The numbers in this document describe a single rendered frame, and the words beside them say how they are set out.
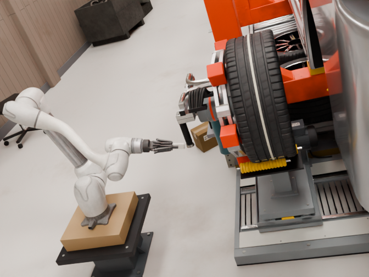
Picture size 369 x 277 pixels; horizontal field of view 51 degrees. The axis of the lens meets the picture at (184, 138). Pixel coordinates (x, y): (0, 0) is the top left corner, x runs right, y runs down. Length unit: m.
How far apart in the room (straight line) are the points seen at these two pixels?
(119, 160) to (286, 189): 0.98
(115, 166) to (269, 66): 0.92
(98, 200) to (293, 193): 1.14
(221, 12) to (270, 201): 1.15
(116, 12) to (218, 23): 5.44
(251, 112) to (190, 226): 1.18
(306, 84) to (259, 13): 1.95
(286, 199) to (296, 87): 0.73
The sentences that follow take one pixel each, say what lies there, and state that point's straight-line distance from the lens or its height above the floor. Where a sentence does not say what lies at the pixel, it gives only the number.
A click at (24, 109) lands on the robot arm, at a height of 1.17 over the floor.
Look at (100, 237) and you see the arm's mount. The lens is 2.35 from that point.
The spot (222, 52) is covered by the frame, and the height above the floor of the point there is 1.12.
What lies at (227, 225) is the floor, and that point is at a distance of 2.61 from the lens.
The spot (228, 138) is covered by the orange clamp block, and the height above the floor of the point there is 0.86.
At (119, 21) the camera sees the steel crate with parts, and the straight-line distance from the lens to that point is 7.78.
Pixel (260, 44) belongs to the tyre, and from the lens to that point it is 1.86.
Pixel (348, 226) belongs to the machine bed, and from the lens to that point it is 2.36.
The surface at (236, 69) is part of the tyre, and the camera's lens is 1.79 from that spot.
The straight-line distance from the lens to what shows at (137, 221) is 2.44.
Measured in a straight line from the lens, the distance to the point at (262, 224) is 2.33.
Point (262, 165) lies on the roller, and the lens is 2.13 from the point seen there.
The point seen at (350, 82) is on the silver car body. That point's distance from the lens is 1.17.
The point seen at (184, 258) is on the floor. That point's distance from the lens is 2.52.
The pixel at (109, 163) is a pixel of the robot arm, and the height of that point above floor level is 0.81.
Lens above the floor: 1.79
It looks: 29 degrees down
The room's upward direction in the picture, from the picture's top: 20 degrees counter-clockwise
